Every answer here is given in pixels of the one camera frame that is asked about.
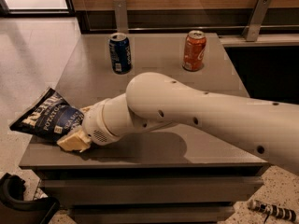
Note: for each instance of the grey cabinet with drawers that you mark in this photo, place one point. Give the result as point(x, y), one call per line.
point(177, 175)

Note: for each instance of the black white striped object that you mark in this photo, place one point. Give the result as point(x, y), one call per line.
point(274, 211)

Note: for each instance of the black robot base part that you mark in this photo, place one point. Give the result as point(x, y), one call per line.
point(15, 210)

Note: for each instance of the blue Kettle chip bag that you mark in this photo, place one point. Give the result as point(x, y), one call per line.
point(50, 117)

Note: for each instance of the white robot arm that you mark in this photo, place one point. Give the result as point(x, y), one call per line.
point(265, 129)

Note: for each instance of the left metal bracket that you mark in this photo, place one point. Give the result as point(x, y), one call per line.
point(121, 16)

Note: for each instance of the right metal bracket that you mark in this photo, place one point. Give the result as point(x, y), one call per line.
point(252, 29)

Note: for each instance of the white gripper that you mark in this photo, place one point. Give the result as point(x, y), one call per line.
point(94, 123)

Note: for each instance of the metal bracket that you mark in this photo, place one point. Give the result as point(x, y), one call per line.
point(121, 16)
point(252, 29)

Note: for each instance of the blue soda can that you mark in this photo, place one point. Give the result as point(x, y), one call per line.
point(120, 54)

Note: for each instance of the orange soda can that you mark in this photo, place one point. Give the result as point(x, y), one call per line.
point(195, 44)

